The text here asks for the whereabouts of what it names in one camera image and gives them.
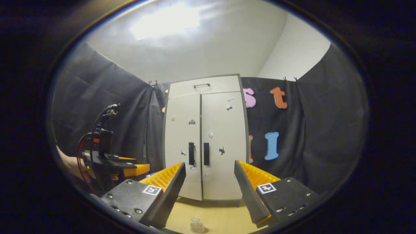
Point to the ceiling light panel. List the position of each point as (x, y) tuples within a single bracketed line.
[(165, 22)]

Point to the black backdrop cloth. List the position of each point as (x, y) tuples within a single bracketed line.
[(325, 113)]

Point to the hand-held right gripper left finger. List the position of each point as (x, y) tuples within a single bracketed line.
[(169, 198)]

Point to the white grey cabinet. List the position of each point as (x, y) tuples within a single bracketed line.
[(247, 136)]

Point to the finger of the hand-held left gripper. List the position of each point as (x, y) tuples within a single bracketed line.
[(125, 159), (139, 169)]

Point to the white cabinet door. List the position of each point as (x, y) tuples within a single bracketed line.
[(178, 143), (227, 130)]

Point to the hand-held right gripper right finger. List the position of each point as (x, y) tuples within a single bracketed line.
[(248, 195)]

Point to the clear glass bottle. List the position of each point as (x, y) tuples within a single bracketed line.
[(197, 225)]

